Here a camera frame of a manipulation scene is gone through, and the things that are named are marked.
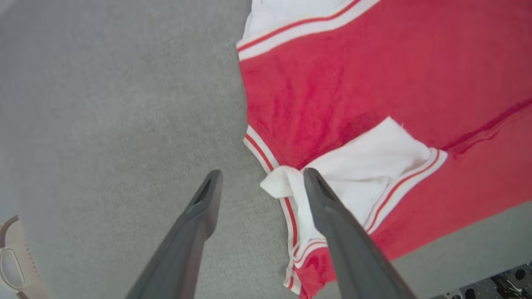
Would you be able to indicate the red and white shirt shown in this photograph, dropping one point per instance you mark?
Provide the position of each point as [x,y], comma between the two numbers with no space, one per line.
[374,83]

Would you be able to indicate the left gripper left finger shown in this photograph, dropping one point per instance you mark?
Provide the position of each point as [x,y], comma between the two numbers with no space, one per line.
[183,249]

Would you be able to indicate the black perforated metal plate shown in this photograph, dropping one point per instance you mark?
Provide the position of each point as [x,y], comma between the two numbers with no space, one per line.
[482,288]

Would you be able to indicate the beige object with brown trim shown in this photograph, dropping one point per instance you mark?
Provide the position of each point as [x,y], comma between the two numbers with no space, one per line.
[25,265]

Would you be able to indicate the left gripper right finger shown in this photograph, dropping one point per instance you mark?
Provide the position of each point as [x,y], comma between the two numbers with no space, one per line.
[353,265]

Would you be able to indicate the grey fabric sofa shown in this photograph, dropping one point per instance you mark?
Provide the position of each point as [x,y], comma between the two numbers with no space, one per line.
[104,124]

